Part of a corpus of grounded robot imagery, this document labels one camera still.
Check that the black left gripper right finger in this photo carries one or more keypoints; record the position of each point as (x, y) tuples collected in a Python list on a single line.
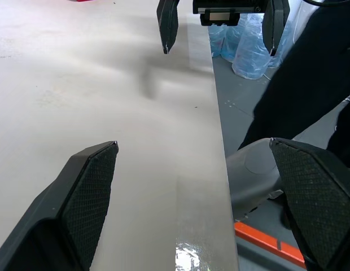
[(313, 192)]

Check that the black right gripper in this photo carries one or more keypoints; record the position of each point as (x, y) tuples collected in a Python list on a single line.
[(228, 5)]

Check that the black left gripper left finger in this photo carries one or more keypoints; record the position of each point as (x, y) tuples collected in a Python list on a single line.
[(79, 197)]

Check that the blue plastic bag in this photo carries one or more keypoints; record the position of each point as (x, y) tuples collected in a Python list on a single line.
[(216, 39), (249, 56), (282, 48), (231, 39)]

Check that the grey rounded robot body shell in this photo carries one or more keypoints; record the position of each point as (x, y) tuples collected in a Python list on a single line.
[(251, 180)]

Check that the orange floor bar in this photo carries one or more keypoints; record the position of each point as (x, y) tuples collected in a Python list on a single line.
[(262, 240)]

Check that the large black draped shape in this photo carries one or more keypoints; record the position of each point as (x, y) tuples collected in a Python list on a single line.
[(305, 84)]

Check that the red object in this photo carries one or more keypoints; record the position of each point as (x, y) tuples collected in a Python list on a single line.
[(80, 0)]

